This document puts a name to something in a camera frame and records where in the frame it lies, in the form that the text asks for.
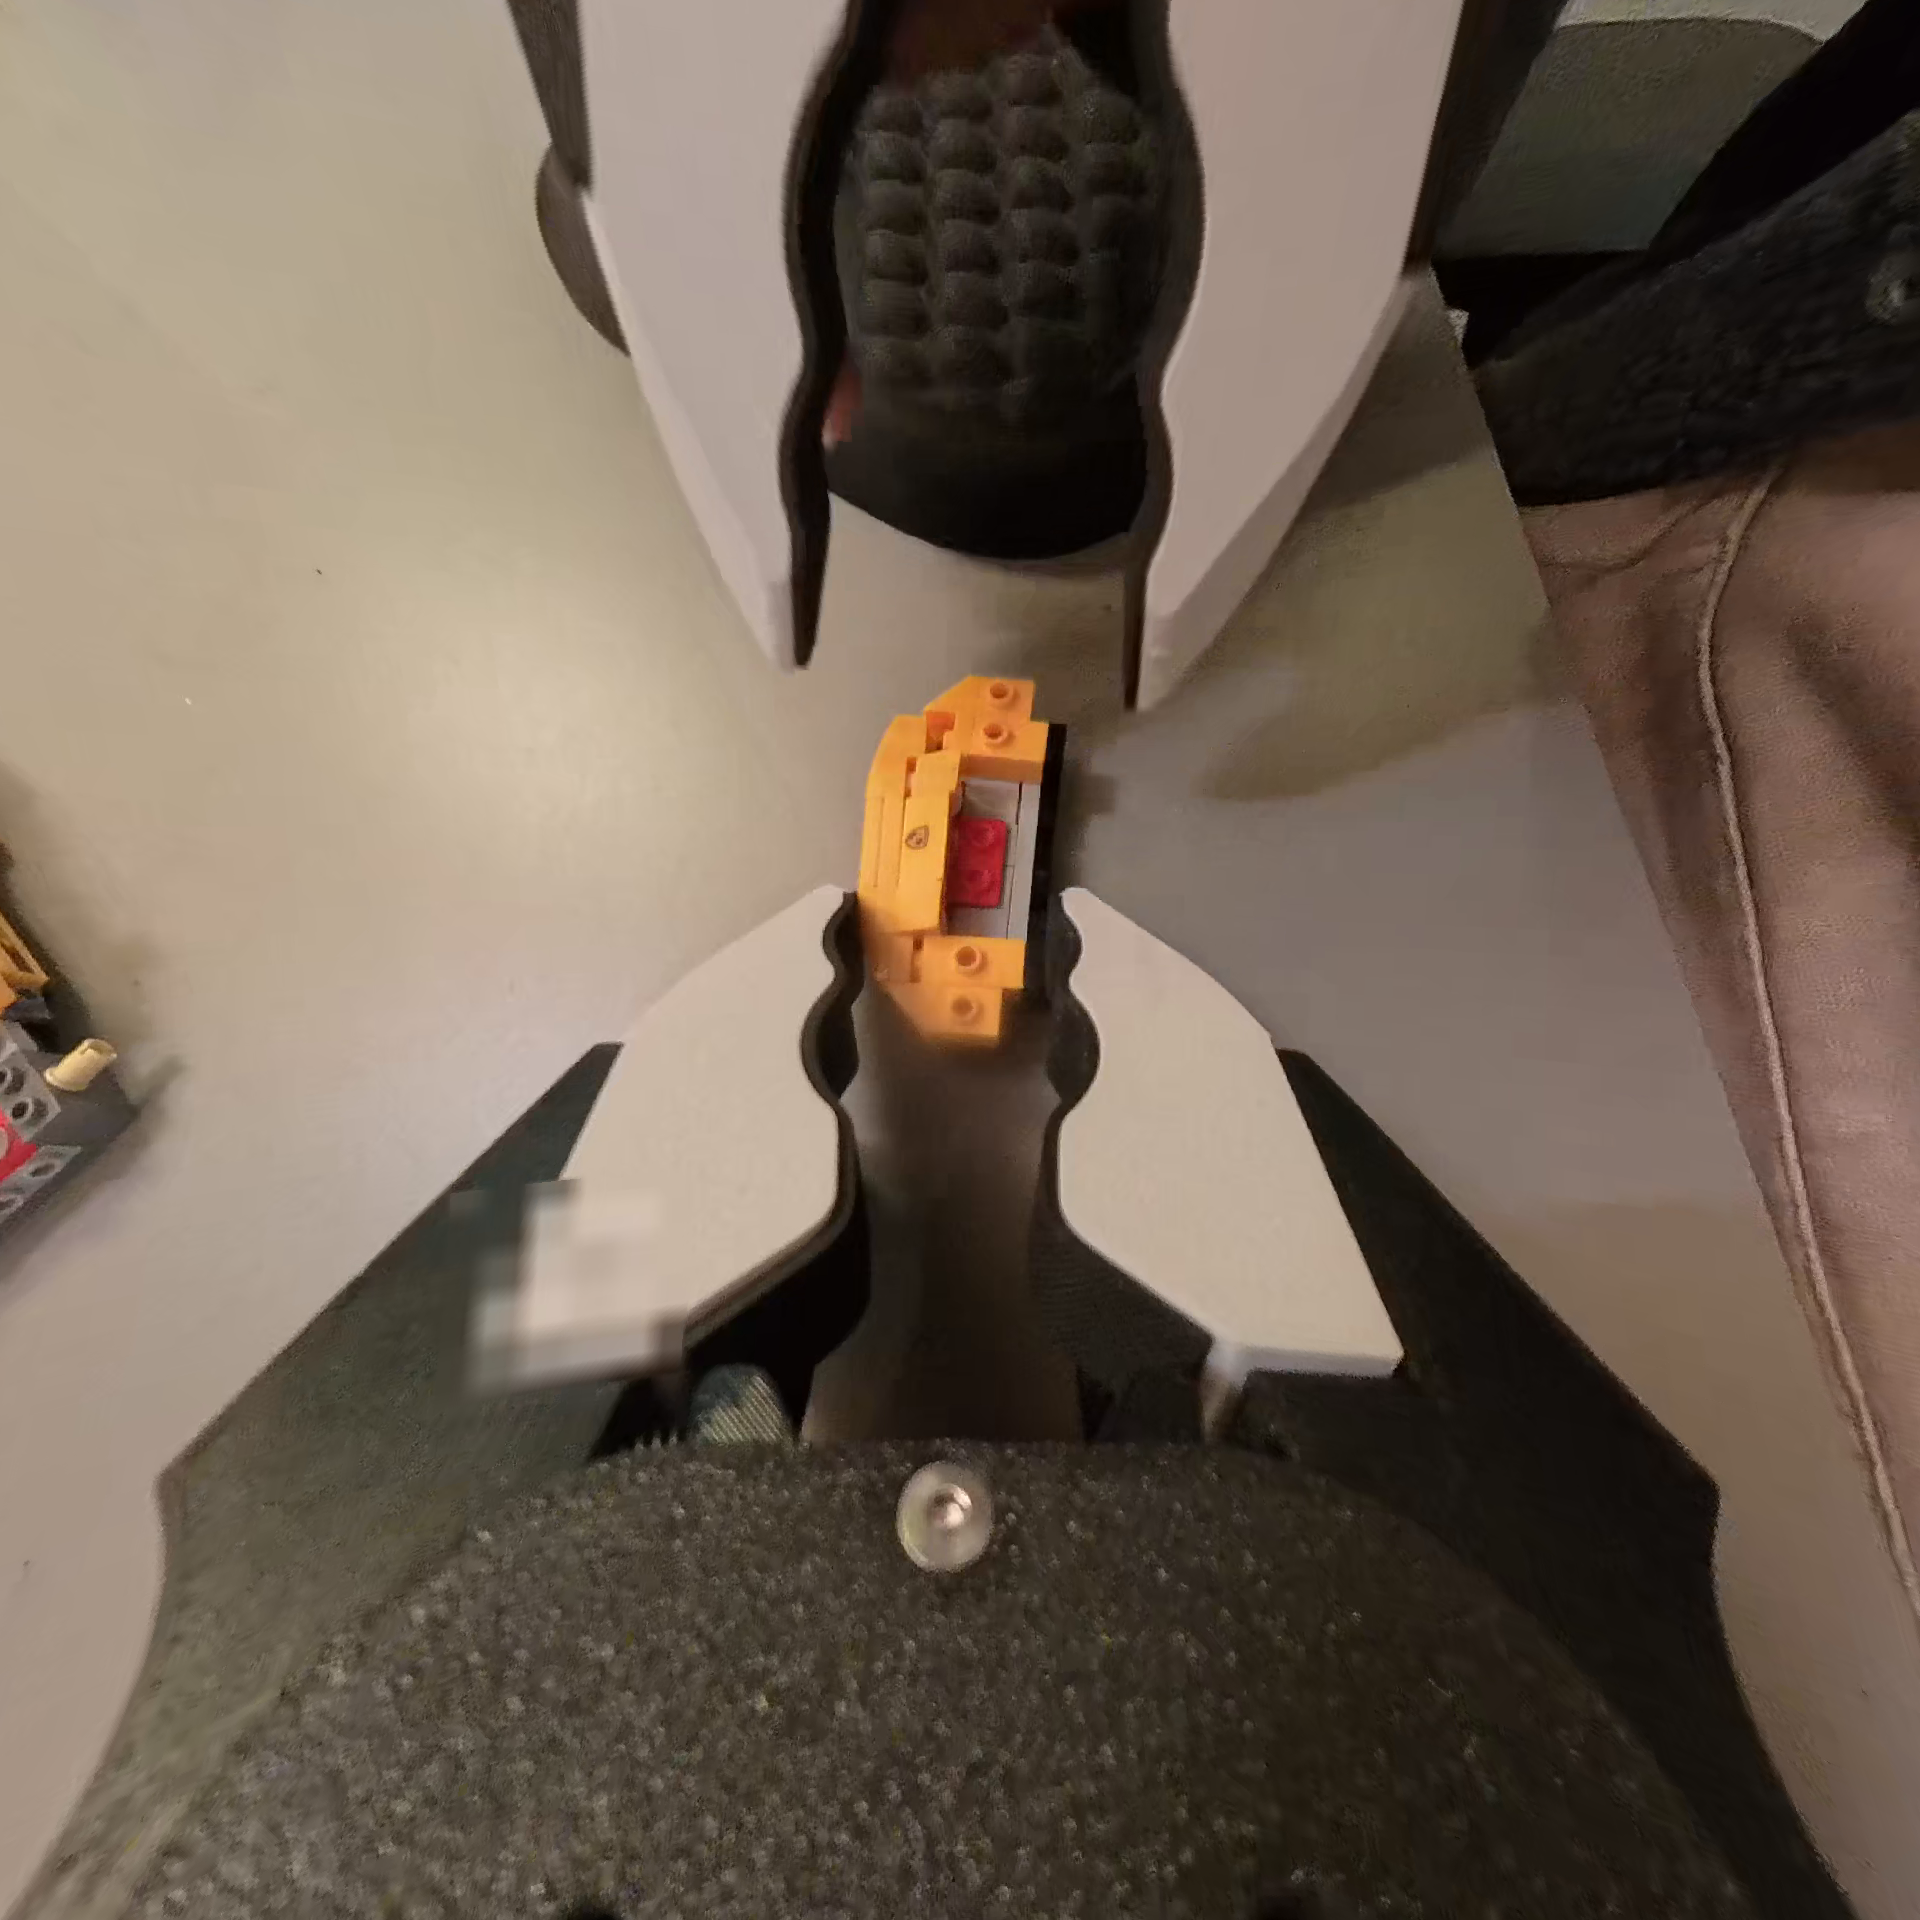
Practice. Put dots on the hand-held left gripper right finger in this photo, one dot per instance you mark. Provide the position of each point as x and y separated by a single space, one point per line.
1217 1186

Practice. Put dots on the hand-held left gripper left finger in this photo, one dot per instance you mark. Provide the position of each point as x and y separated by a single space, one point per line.
734 1111

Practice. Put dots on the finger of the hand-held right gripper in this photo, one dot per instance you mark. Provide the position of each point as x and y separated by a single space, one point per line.
1309 273
694 241

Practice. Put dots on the orange red grey lego assembly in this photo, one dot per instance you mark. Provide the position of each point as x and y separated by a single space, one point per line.
966 976

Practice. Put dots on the orange arch lego piece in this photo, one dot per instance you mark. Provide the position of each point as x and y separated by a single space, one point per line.
894 825

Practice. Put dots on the yellow lego car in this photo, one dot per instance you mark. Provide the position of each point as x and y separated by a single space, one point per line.
45 1129

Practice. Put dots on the dark fleece jacket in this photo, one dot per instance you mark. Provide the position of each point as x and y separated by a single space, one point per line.
1707 331

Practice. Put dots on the beige garment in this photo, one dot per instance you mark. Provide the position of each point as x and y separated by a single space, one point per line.
1772 900

